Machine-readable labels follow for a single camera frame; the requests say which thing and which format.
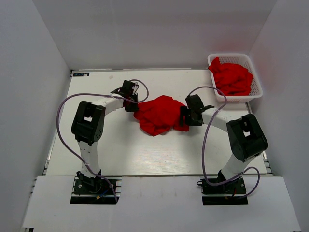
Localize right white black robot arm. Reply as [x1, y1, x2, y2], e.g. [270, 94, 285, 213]
[180, 106, 268, 193]

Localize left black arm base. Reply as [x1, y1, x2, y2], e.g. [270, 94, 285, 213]
[70, 171, 121, 205]

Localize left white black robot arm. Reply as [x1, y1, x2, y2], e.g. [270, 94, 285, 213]
[71, 93, 138, 193]

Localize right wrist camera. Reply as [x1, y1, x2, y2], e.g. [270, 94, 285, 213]
[185, 94, 214, 113]

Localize dark label sticker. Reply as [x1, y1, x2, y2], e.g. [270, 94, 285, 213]
[73, 72, 90, 77]

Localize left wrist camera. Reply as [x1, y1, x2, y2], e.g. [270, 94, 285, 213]
[111, 80, 139, 97]

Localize red t shirt in basket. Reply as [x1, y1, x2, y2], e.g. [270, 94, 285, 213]
[208, 57, 253, 96]

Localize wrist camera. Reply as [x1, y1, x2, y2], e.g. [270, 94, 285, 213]
[111, 80, 139, 97]
[185, 94, 214, 113]

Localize red t shirt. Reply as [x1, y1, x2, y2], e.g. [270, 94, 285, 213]
[133, 95, 189, 137]
[208, 57, 253, 96]

